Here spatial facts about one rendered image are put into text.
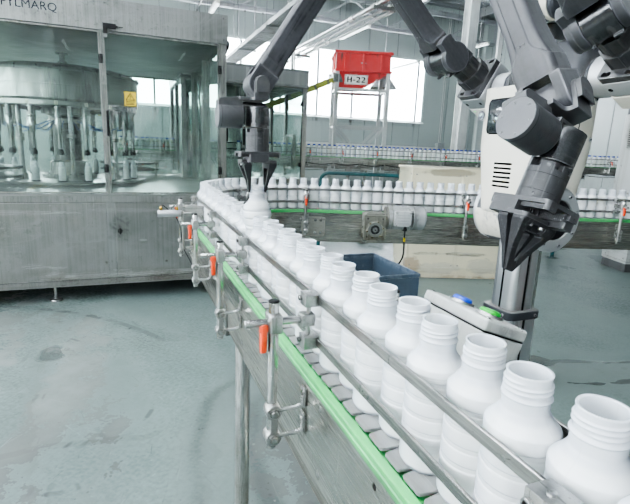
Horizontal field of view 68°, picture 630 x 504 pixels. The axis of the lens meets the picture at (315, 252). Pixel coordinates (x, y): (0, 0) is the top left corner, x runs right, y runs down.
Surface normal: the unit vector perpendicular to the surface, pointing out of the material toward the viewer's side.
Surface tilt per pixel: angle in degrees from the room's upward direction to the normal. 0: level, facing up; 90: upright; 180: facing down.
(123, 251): 90
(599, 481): 48
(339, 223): 90
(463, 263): 90
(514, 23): 97
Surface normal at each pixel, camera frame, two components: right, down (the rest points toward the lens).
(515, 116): -0.82, -0.28
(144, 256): 0.36, 0.22
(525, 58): -0.76, 0.22
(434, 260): 0.07, 0.21
